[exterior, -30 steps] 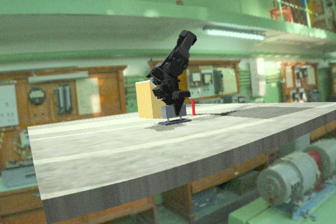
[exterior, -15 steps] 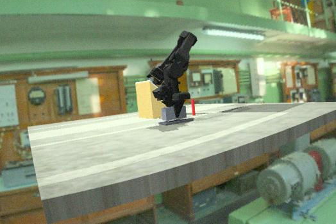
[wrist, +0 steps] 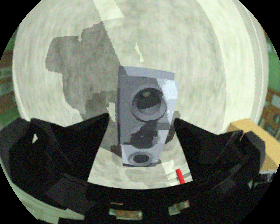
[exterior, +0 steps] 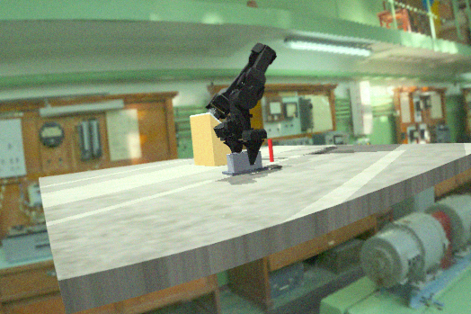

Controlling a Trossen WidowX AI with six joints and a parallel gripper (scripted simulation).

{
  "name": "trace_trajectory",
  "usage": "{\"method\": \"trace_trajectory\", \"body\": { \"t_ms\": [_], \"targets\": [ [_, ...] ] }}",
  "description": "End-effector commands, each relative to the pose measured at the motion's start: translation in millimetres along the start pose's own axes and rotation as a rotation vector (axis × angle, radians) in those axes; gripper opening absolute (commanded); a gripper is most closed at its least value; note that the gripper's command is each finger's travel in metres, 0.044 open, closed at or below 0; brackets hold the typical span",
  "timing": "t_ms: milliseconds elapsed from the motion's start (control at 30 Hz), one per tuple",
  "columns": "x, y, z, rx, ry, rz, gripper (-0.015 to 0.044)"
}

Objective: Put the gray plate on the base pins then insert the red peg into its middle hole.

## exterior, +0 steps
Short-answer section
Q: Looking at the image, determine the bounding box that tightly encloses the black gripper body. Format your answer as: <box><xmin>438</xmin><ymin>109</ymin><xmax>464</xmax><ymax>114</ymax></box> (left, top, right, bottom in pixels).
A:
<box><xmin>220</xmin><ymin>111</ymin><xmax>267</xmax><ymax>142</ymax></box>

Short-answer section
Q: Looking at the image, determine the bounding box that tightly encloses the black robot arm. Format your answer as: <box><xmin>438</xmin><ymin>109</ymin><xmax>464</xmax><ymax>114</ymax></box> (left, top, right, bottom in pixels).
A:
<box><xmin>205</xmin><ymin>43</ymin><xmax>277</xmax><ymax>138</ymax></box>

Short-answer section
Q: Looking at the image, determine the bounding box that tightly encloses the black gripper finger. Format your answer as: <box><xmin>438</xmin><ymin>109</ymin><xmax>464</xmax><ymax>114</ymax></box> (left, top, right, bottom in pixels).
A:
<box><xmin>223</xmin><ymin>140</ymin><xmax>244</xmax><ymax>153</ymax></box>
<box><xmin>242</xmin><ymin>139</ymin><xmax>264</xmax><ymax>166</ymax></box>

